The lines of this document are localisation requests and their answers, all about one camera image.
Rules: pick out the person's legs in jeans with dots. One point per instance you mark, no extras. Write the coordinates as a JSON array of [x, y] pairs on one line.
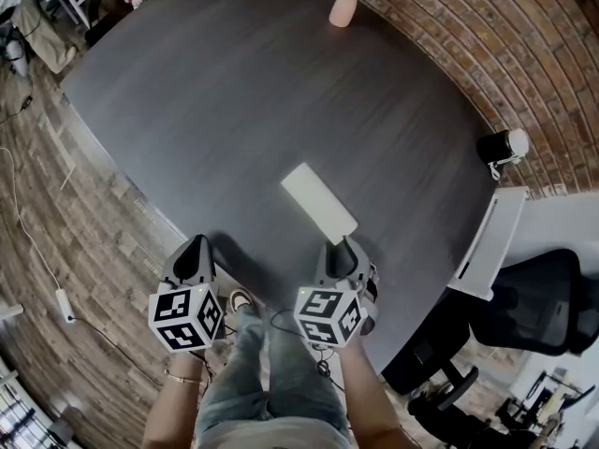
[[271, 381]]

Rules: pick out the person's white shoe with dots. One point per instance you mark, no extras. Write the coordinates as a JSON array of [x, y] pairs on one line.
[[241, 299]]

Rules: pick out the black office chair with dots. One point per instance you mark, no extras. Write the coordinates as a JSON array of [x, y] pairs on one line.
[[529, 297]]

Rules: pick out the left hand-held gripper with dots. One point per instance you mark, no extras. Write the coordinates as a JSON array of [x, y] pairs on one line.
[[180, 314]]

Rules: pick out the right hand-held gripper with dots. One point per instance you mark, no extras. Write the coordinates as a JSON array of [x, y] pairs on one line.
[[327, 314]]

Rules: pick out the beige bag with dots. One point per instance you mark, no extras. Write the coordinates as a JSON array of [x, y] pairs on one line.
[[44, 38]]

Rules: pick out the black metal stand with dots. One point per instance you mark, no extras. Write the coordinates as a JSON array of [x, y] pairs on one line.
[[543, 400]]

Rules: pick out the white flat panel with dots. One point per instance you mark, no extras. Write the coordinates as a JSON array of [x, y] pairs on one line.
[[498, 236]]

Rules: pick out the pink vase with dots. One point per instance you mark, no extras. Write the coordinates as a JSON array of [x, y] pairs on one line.
[[343, 10]]

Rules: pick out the person's right forearm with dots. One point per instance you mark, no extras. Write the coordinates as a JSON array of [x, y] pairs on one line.
[[369, 391]]

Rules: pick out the white glasses case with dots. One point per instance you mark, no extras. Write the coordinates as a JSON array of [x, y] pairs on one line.
[[318, 201]]

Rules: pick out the white power strip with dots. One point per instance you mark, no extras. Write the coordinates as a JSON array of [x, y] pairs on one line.
[[65, 306]]

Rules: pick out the person's left forearm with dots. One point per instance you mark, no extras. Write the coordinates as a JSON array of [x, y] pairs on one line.
[[173, 405]]

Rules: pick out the black and white cylinder device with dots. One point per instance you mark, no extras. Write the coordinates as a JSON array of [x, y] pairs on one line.
[[501, 145]]

